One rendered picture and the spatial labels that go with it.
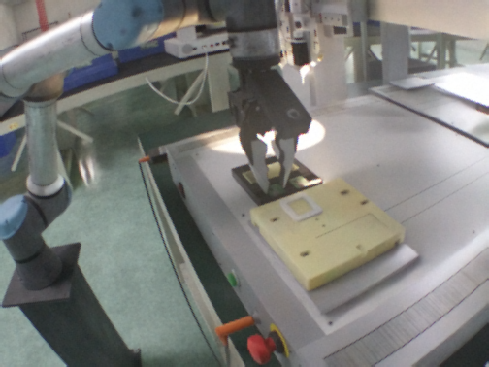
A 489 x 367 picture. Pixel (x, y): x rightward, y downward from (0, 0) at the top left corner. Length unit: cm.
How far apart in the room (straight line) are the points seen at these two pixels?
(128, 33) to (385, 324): 43
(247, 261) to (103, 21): 36
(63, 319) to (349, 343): 85
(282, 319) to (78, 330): 79
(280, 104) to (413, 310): 31
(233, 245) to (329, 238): 14
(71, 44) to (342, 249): 44
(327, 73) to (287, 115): 56
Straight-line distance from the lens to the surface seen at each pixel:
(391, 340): 40
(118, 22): 41
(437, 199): 63
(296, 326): 41
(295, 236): 46
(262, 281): 46
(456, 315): 45
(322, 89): 101
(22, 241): 95
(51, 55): 53
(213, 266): 65
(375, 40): 353
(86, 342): 115
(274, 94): 49
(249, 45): 49
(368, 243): 45
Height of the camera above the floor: 119
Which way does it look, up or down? 30 degrees down
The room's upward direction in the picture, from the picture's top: 8 degrees counter-clockwise
